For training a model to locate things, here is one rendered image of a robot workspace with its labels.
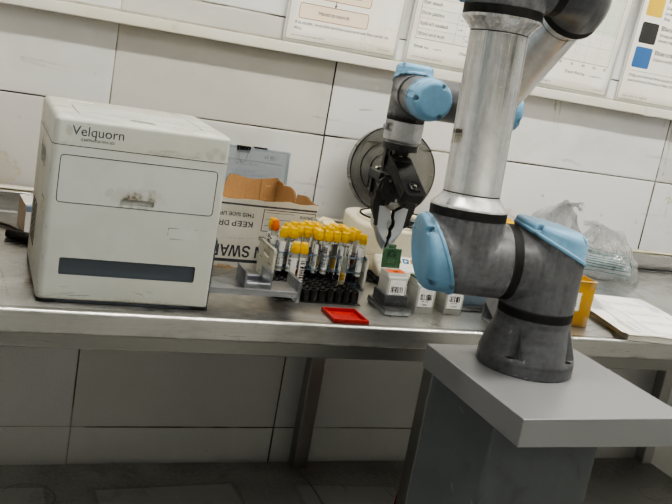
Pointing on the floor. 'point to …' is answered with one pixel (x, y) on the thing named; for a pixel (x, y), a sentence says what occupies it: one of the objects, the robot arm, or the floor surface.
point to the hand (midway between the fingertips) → (385, 244)
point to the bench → (36, 480)
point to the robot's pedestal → (489, 461)
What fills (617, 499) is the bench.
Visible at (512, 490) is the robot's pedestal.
